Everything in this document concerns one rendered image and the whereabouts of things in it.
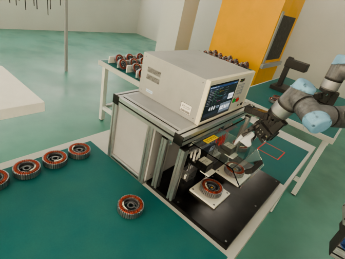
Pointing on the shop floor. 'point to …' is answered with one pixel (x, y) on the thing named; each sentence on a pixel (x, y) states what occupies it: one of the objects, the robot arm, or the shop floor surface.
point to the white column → (176, 24)
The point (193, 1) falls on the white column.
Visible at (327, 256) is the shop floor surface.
